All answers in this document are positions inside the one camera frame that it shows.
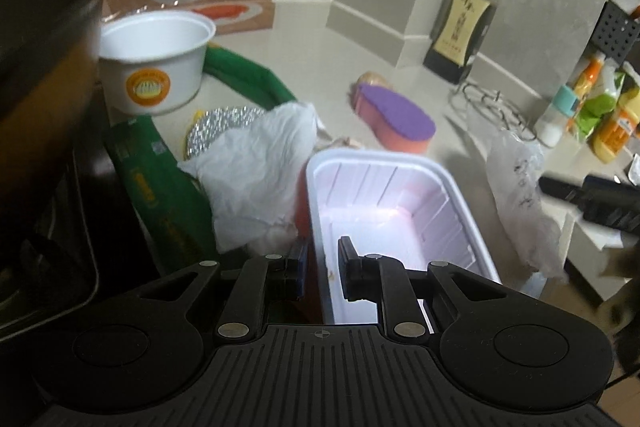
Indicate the green snack packet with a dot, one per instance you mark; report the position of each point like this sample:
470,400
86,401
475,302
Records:
250,77
150,177

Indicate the clear plastic bag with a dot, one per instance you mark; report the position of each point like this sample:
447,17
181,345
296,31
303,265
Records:
520,197

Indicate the yellow bottle orange label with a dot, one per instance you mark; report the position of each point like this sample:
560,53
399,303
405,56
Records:
617,127

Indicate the white paper bowl orange logo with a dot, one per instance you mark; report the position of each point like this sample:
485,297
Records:
165,52

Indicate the dark sauce bottle yellow label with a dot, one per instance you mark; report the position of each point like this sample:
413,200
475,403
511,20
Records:
460,27

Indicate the small beige round object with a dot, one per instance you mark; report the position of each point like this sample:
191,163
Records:
372,78

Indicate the pink sponge purple scouring face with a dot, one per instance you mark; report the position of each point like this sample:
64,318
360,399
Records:
395,112

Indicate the black stove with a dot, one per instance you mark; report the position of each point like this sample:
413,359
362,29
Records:
50,257

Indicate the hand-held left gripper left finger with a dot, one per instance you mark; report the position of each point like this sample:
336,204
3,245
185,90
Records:
302,268

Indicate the black perforated metal rack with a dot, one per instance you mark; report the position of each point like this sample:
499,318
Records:
615,29

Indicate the small white bottle teal cap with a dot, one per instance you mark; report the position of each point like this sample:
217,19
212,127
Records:
552,122

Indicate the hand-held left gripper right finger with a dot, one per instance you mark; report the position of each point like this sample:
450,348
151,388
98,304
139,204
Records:
350,272

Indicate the white plastic food tray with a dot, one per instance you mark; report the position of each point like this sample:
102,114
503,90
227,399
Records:
380,187

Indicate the dark wok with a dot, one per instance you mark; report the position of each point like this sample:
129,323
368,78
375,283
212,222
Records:
45,57

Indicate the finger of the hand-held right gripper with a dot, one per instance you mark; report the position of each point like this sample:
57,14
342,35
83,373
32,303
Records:
607,202

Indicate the crumpled white paper wrapper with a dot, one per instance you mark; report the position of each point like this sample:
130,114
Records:
255,167

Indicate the green and white packet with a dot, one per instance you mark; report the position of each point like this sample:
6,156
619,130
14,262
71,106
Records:
602,102

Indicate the silver scrubber pad yellow rim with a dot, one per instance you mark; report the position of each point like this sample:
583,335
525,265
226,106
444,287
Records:
225,127

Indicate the orange squeeze bottle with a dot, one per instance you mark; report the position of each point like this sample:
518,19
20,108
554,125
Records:
589,79

